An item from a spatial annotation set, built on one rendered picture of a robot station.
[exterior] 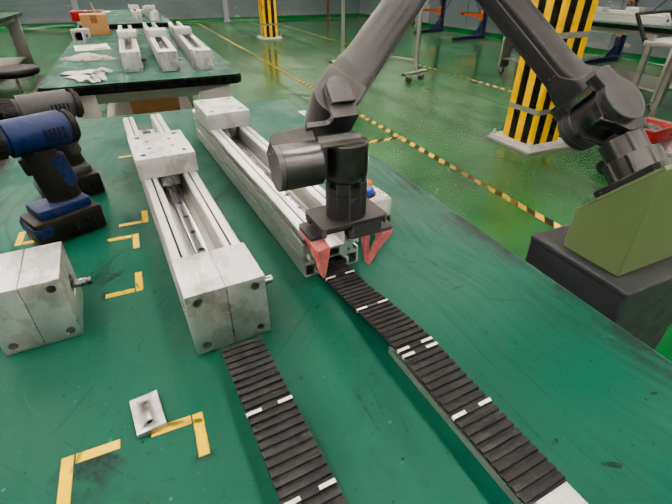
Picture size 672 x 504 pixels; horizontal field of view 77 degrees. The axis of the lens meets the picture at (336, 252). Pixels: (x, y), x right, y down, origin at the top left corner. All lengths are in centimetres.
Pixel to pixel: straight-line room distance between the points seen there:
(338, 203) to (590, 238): 46
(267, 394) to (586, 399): 37
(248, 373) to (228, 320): 9
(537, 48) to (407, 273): 43
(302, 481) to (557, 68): 72
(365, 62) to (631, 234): 48
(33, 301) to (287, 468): 39
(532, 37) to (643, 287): 44
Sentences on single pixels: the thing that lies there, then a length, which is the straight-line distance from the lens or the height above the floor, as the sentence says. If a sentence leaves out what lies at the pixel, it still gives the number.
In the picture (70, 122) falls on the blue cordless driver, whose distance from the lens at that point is 88.
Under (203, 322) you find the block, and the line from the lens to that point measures 55.
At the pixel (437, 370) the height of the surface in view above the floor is 81.
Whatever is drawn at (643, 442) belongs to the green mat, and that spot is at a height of 78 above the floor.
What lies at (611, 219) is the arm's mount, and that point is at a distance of 80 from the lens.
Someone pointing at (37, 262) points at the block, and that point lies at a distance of 68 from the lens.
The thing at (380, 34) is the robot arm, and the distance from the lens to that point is 68.
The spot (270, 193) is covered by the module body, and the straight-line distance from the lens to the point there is 77.
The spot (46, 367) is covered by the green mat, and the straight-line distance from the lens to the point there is 65.
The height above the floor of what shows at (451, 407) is 81.
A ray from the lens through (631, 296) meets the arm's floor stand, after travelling 80.
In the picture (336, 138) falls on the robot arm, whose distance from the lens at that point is 55.
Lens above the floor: 119
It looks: 33 degrees down
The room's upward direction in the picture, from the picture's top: straight up
